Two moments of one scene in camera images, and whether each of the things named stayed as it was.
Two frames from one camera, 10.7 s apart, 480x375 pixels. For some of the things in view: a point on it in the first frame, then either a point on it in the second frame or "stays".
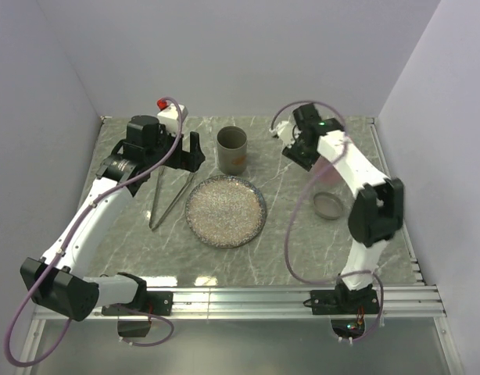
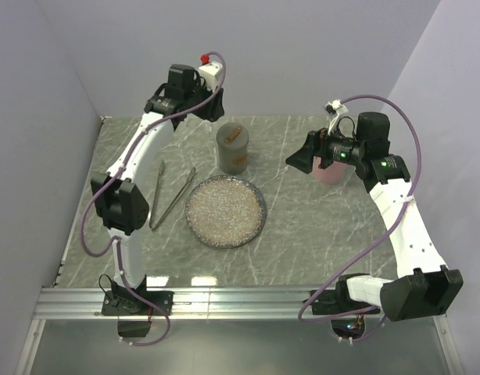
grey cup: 232,149 stays
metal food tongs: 172,202 stays
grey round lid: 327,206 to 232,136
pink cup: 323,171 stays
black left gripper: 188,160 to 216,108
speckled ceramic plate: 226,212 stays
